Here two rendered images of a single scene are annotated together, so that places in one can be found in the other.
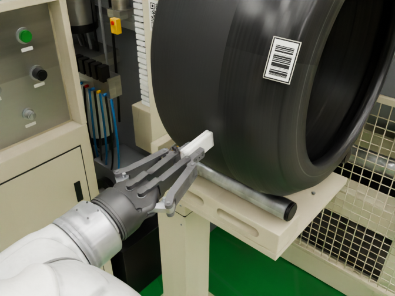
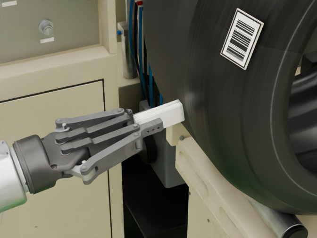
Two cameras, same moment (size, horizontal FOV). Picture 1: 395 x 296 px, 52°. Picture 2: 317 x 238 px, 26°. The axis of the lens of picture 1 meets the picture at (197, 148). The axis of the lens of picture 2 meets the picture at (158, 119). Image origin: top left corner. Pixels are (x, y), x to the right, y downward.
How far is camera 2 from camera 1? 0.40 m
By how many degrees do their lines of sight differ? 21
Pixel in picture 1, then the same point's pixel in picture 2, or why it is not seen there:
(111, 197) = (29, 144)
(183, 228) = (210, 227)
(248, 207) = (254, 216)
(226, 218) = (227, 223)
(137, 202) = (57, 158)
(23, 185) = (22, 111)
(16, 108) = (32, 18)
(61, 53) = not seen: outside the picture
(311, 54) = (289, 39)
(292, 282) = not seen: outside the picture
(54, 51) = not seen: outside the picture
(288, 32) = (256, 6)
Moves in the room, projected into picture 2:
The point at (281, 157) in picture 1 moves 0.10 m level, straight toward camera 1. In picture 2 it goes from (250, 156) to (204, 195)
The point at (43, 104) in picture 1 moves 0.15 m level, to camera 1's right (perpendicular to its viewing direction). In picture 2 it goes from (67, 18) to (129, 32)
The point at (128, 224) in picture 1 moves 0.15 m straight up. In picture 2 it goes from (36, 177) to (22, 78)
